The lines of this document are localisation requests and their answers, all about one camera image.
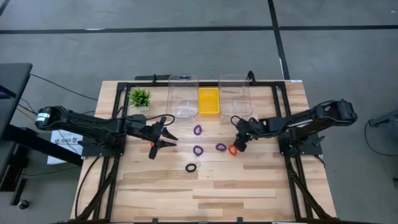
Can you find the black caster wheel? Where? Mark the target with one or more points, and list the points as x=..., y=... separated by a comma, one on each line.
x=22, y=204

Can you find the black metal table frame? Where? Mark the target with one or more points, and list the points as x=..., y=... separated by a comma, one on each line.
x=143, y=84

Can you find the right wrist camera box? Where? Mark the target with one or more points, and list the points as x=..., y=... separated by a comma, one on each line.
x=273, y=124

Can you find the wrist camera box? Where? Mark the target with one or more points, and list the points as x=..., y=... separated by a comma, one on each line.
x=273, y=124
x=136, y=119

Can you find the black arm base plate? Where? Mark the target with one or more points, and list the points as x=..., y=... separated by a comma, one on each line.
x=99, y=152
x=314, y=152

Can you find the black desk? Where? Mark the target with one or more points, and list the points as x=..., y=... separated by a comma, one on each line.
x=14, y=87

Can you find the green plant in white pot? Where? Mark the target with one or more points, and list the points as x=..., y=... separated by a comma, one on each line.
x=140, y=98

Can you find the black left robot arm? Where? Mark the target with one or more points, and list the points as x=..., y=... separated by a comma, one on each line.
x=87, y=126

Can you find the clear plastic bin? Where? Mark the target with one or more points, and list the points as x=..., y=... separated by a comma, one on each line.
x=174, y=93
x=245, y=93

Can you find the white label sticker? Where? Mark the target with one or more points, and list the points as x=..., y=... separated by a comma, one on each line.
x=297, y=81

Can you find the white printed paper sheet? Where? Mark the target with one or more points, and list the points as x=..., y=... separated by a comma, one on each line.
x=62, y=157

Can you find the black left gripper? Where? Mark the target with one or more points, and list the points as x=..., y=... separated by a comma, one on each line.
x=154, y=132

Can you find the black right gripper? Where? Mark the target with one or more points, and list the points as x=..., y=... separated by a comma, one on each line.
x=248, y=129

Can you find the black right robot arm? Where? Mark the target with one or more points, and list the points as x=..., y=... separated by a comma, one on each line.
x=304, y=121

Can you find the black table clamp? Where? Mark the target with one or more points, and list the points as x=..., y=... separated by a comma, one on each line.
x=251, y=76

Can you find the yellow plastic basket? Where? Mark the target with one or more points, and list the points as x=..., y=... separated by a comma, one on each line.
x=209, y=101

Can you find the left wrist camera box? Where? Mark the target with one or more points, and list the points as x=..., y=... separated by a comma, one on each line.
x=136, y=119

